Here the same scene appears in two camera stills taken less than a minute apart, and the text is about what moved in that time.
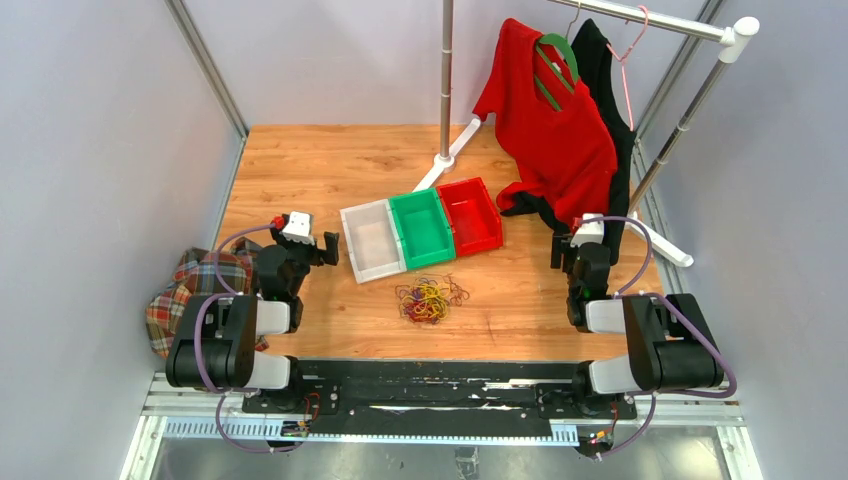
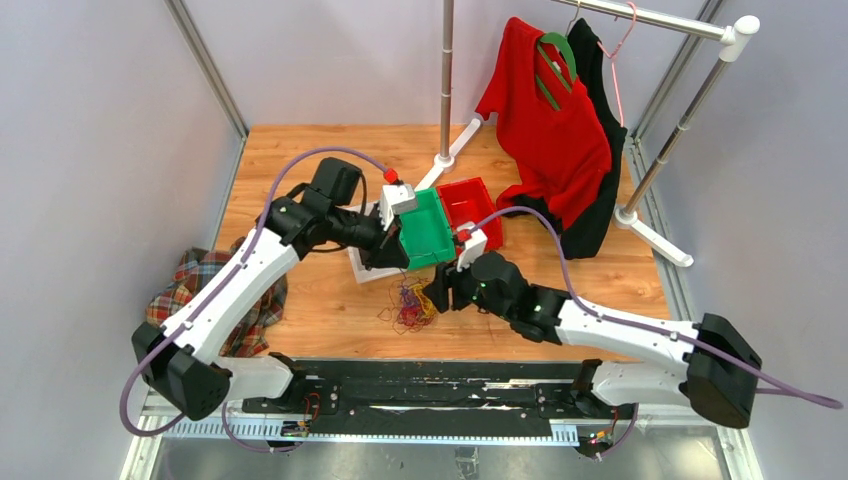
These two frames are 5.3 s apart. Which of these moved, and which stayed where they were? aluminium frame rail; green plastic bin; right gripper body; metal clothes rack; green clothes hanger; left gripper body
Moved: right gripper body; left gripper body
Stayed: metal clothes rack; aluminium frame rail; green plastic bin; green clothes hanger
